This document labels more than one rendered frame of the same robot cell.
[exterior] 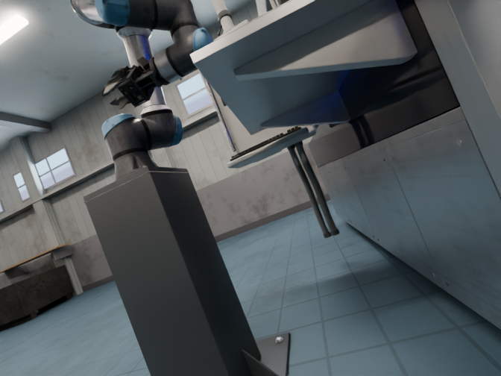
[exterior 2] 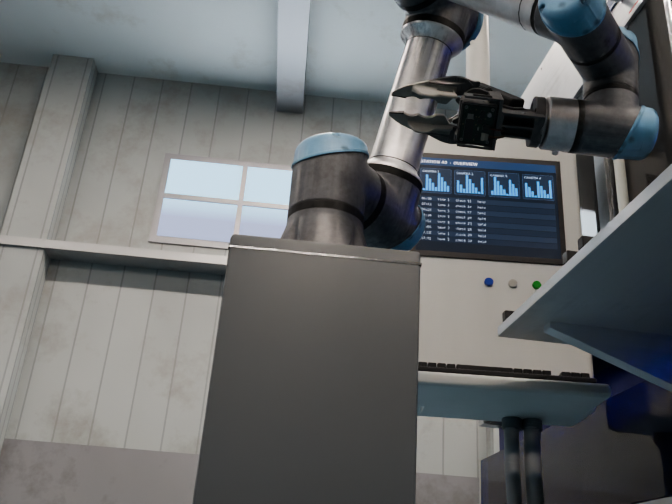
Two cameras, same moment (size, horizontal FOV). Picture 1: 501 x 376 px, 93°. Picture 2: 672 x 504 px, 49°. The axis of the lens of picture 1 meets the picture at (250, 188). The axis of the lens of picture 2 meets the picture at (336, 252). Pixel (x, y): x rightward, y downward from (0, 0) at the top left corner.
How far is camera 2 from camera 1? 64 cm
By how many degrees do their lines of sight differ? 27
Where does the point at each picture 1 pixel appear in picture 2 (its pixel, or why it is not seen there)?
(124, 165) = (332, 228)
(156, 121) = (398, 192)
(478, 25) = not seen: outside the picture
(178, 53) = (602, 117)
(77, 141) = not seen: outside the picture
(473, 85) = not seen: outside the picture
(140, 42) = (444, 57)
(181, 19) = (628, 79)
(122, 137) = (350, 178)
